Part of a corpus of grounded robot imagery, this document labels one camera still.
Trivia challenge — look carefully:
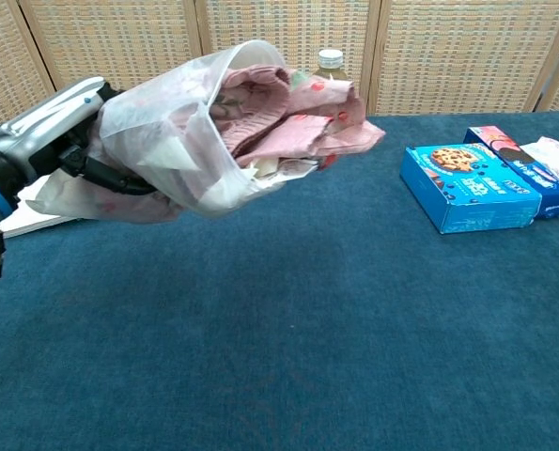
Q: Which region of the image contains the translucent white plastic bag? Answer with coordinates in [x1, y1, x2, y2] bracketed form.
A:
[24, 39, 289, 225]

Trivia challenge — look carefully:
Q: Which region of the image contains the woven bamboo folding screen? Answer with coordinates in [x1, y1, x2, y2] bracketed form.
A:
[0, 0, 559, 127]

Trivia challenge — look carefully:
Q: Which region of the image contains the pink floral garment with ribbon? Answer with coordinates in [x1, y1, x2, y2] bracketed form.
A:
[208, 65, 387, 179]

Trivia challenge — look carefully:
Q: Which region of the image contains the blue carpet table mat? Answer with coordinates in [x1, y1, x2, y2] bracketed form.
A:
[0, 111, 559, 451]

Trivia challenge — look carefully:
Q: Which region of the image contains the blue pink sandwich cookie box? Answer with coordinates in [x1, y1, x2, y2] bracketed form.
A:
[462, 125, 559, 220]

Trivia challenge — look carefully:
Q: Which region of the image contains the white pink snack packet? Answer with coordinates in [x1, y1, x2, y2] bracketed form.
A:
[518, 135, 559, 208]

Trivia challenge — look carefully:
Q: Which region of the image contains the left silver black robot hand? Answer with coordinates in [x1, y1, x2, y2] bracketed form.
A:
[0, 76, 158, 196]

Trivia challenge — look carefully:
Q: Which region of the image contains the blue chocolate chip cookie box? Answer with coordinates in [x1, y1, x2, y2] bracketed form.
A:
[399, 143, 543, 235]

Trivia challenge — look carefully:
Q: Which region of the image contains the white yellow book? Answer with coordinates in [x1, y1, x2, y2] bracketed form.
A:
[0, 173, 81, 244]

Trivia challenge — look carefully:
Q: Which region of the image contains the tea bottle with white cap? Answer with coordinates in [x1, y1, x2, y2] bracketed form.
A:
[312, 48, 347, 82]

